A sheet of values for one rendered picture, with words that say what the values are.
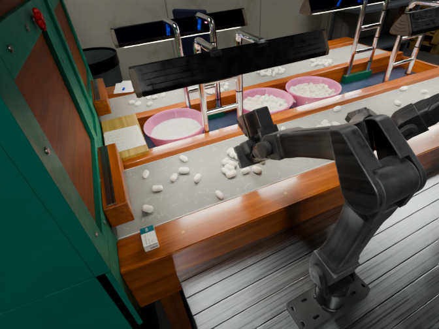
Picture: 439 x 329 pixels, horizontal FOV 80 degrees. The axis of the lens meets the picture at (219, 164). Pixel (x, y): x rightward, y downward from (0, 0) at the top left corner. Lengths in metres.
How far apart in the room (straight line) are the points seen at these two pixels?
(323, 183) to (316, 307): 0.34
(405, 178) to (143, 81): 0.60
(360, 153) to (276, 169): 0.54
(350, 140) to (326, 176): 0.48
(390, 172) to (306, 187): 0.44
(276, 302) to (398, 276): 0.31
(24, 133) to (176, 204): 0.51
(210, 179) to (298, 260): 0.36
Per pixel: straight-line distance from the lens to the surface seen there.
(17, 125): 0.40
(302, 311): 0.71
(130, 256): 0.71
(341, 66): 1.76
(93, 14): 3.22
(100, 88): 1.42
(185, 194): 0.84
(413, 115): 0.84
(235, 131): 1.06
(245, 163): 0.75
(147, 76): 0.75
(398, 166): 0.43
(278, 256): 0.78
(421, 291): 0.84
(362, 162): 0.39
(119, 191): 0.73
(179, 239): 0.70
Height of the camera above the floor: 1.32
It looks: 39 degrees down
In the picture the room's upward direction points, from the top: 5 degrees counter-clockwise
